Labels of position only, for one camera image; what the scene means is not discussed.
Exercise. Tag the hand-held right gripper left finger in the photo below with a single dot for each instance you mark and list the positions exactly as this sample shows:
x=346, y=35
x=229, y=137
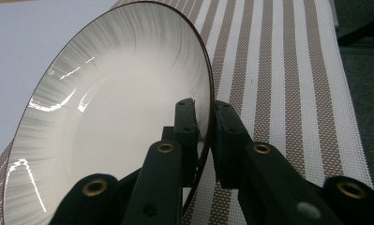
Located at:
x=187, y=134

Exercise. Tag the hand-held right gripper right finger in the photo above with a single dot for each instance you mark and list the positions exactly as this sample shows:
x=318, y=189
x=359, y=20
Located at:
x=230, y=140

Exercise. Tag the white streaked plate dark rim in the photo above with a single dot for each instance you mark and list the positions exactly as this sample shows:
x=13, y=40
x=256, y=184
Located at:
x=112, y=103

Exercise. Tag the striped brown white placemat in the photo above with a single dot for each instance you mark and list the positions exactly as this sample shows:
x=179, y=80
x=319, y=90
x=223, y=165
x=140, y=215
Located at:
x=278, y=93

